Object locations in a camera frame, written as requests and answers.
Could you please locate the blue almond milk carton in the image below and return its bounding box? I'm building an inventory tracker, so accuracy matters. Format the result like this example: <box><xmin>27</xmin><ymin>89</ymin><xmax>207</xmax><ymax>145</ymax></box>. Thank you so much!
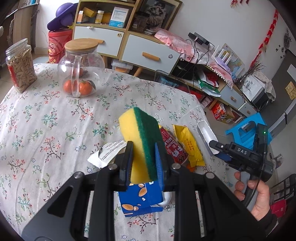
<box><xmin>118</xmin><ymin>181</ymin><xmax>163</xmax><ymax>217</ymax></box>

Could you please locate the long low tv cabinet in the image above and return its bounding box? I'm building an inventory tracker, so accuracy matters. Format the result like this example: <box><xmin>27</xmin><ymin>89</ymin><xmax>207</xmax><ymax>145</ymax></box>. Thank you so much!
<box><xmin>171</xmin><ymin>59</ymin><xmax>257</xmax><ymax>117</ymax></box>

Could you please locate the red gift box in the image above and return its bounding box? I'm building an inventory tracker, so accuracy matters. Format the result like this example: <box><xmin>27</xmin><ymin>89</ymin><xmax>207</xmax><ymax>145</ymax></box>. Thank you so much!
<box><xmin>48</xmin><ymin>29</ymin><xmax>73</xmax><ymax>64</ymax></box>

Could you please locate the wooden cabinet with drawers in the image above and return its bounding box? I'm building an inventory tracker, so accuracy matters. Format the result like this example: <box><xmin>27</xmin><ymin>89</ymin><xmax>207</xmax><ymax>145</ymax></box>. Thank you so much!
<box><xmin>73</xmin><ymin>1</ymin><xmax>180</xmax><ymax>76</ymax></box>

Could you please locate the framed picture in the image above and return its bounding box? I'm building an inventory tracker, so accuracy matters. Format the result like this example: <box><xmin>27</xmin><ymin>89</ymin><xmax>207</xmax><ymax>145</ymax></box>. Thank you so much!
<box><xmin>139</xmin><ymin>0</ymin><xmax>183</xmax><ymax>31</ymax></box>

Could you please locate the white plastic bottle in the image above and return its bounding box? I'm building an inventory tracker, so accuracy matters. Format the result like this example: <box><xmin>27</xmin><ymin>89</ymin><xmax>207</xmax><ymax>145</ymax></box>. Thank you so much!
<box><xmin>87</xmin><ymin>140</ymin><xmax>127</xmax><ymax>168</ymax></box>

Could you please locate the orange fruit in teapot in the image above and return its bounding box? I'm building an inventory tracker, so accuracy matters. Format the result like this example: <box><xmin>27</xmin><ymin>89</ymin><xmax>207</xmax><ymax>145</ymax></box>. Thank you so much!
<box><xmin>79</xmin><ymin>80</ymin><xmax>93</xmax><ymax>96</ymax></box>

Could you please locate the floral tablecloth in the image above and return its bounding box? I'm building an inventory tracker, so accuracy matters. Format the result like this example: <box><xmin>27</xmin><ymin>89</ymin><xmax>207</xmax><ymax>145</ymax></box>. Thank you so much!
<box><xmin>1</xmin><ymin>64</ymin><xmax>228</xmax><ymax>234</ymax></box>

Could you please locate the orange peel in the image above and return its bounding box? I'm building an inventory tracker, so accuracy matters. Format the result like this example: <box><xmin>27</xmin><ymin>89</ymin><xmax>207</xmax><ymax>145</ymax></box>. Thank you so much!
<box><xmin>186</xmin><ymin>164</ymin><xmax>196</xmax><ymax>173</ymax></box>

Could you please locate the yellow green sponge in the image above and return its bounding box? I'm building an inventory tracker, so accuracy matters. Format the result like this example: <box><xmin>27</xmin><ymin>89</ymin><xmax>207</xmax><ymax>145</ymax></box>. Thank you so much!
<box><xmin>119</xmin><ymin>107</ymin><xmax>163</xmax><ymax>184</ymax></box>

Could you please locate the white paper tray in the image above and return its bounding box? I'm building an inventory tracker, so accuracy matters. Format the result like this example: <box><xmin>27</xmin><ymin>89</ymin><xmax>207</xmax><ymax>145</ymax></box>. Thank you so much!
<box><xmin>197</xmin><ymin>120</ymin><xmax>219</xmax><ymax>156</ymax></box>

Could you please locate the red drink can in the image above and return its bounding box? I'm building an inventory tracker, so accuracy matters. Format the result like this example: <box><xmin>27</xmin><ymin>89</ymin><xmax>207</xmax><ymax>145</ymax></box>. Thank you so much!
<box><xmin>159</xmin><ymin>127</ymin><xmax>189</xmax><ymax>165</ymax></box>

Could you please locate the blue plastic stool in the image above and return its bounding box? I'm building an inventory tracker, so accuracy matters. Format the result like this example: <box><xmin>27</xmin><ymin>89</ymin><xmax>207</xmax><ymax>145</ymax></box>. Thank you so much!
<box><xmin>225</xmin><ymin>113</ymin><xmax>265</xmax><ymax>150</ymax></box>

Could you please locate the purple hat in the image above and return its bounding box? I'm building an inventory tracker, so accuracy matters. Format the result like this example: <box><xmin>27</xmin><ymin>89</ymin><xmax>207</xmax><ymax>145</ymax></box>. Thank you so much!
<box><xmin>47</xmin><ymin>3</ymin><xmax>78</xmax><ymax>31</ymax></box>

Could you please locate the yellow snack wrapper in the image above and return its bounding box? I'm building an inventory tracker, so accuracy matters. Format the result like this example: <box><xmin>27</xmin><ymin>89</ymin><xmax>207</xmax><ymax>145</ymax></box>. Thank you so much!
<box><xmin>173</xmin><ymin>125</ymin><xmax>205</xmax><ymax>167</ymax></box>

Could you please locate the plastic jar of seeds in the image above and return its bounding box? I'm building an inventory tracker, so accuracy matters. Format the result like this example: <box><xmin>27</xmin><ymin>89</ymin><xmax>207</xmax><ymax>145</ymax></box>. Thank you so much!
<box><xmin>6</xmin><ymin>38</ymin><xmax>37</xmax><ymax>93</ymax></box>

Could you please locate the pink cloth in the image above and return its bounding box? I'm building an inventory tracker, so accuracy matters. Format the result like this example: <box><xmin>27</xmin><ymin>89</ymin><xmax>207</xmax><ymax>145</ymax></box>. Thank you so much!
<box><xmin>154</xmin><ymin>29</ymin><xmax>234</xmax><ymax>88</ymax></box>

